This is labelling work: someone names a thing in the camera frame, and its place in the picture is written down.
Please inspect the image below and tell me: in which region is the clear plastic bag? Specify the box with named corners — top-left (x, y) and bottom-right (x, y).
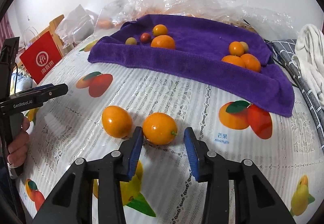
top-left (162, 0), bottom-right (300, 37)
top-left (95, 0), bottom-right (143, 30)

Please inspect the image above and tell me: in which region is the large mandarin orange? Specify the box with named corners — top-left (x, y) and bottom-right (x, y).
top-left (150, 35), bottom-right (176, 50)

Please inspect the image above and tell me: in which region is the purple towel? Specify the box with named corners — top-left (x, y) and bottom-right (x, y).
top-left (87, 14), bottom-right (295, 117)

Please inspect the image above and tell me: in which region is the orange kumquat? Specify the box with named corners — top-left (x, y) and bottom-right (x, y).
top-left (101, 105), bottom-right (133, 138)
top-left (152, 24), bottom-right (168, 36)
top-left (142, 112), bottom-right (178, 145)

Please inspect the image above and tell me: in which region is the white plastic bag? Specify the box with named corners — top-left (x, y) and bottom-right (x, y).
top-left (55, 4), bottom-right (100, 48)

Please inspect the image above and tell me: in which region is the light blue cloth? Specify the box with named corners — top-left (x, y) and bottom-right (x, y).
top-left (11, 66), bottom-right (33, 94)

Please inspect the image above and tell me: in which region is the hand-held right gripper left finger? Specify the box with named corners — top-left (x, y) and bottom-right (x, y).
top-left (32, 126), bottom-right (144, 224)

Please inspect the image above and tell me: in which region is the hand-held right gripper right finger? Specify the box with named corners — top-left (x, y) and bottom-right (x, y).
top-left (184, 126), bottom-right (296, 224)

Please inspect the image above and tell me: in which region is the grey checked cloth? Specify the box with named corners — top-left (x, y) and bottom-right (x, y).
top-left (266, 39), bottom-right (324, 152)

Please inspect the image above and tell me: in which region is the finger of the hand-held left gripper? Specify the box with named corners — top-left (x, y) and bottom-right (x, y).
top-left (24, 84), bottom-right (55, 95)
top-left (38, 84), bottom-right (68, 103)

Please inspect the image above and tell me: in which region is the person's left hand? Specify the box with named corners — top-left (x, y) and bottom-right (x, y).
top-left (7, 116), bottom-right (31, 167)

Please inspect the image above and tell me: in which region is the small orange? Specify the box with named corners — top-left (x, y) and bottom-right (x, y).
top-left (240, 53), bottom-right (261, 73)
top-left (221, 55), bottom-right (246, 69)
top-left (228, 41), bottom-right (245, 57)

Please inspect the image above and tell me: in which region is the pile of longans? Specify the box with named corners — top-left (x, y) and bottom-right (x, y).
top-left (226, 20), bottom-right (257, 34)

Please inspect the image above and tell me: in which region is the printed plastic tablecloth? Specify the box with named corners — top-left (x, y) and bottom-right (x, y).
top-left (15, 37), bottom-right (322, 224)

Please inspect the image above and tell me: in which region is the pink striped curtain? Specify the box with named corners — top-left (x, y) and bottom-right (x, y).
top-left (0, 15), bottom-right (14, 43)

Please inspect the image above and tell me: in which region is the red paper bag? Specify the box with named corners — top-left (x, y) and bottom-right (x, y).
top-left (20, 26), bottom-right (64, 85)

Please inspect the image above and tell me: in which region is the white striped towel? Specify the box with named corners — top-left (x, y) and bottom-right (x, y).
top-left (291, 24), bottom-right (324, 107)

